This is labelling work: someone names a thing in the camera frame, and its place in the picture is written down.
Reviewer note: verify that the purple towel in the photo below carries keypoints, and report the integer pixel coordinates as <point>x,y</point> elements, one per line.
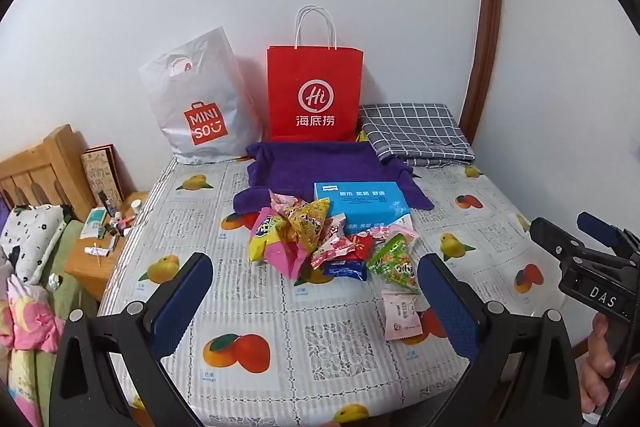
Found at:
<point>310,167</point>

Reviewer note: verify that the patterned cover notebook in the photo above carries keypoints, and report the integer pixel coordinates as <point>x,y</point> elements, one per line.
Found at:
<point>100,172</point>

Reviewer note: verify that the white black spotted pillow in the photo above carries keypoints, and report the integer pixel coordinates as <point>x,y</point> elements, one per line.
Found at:
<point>35,232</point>

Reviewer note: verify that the yellow triangular snack packet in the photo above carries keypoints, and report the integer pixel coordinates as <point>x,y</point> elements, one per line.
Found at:
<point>312,219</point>

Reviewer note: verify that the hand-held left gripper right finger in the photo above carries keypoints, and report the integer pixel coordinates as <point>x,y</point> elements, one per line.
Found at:
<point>447,312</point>

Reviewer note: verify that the white plastic shopping bag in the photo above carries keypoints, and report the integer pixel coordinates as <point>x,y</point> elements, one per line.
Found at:
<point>210,82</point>

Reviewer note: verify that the pink floral blanket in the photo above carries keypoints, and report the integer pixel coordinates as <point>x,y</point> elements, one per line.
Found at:
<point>30,322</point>

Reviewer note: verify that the pink yellow small snack packet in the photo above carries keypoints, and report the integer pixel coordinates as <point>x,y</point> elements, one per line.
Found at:
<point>281,203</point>

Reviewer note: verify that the teal white small box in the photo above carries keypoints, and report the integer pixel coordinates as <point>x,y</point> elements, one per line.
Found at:
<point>94,221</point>

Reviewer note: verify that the fruit printed tablecloth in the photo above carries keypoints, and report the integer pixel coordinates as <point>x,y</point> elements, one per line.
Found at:
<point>300,347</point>

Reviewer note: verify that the wooden nightstand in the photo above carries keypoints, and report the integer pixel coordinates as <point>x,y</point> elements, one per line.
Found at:
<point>95,269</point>

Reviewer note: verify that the magenta snack packet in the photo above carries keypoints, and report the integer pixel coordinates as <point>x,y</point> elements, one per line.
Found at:
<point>285,259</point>

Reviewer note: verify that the green bed sheet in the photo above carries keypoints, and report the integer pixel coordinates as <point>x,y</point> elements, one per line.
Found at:
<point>67,247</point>

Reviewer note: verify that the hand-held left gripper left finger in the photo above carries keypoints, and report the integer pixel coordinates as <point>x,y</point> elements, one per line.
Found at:
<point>185,302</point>

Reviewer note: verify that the pale pink slim snack packet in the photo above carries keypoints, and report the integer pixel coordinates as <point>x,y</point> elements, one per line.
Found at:
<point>395,230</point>

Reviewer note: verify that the brown wooden door frame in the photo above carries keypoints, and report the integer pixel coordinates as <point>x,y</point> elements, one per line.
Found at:
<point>487,7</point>

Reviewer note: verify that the pink red bean snack packet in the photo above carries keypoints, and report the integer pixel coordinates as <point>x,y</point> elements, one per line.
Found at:
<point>330,253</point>

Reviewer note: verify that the grey checked folded cloth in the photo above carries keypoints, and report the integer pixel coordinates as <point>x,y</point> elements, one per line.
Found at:
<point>415,132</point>

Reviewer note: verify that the yellow foil wrapper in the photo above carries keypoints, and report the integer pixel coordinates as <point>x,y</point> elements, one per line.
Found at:
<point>361,137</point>

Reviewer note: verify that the blue tissue box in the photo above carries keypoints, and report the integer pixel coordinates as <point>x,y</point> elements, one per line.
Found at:
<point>370,207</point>

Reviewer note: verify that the green snack packet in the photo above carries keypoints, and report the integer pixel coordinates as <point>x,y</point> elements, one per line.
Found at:
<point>395,262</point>

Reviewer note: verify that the person's right hand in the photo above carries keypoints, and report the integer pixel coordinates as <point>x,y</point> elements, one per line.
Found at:
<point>597,357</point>

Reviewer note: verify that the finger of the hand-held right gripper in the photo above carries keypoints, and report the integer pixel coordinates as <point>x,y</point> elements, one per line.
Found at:
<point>597,227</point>
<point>552,239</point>

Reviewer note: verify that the yellow blue snack packet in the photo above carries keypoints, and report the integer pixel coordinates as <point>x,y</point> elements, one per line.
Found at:
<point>262,232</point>

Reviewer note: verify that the white tube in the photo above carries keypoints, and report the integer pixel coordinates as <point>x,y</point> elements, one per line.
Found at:
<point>97,251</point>

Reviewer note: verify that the red paper bag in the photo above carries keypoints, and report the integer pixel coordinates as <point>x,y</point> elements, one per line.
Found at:
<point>315,72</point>

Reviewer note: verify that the wooden headboard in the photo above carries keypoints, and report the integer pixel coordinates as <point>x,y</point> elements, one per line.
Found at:
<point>45,162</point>

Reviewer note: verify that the pink peach snack packet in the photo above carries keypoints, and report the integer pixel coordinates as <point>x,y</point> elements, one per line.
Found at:
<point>402,314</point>

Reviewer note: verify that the small white jar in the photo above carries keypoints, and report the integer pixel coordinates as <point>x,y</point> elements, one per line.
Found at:
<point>136,206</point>

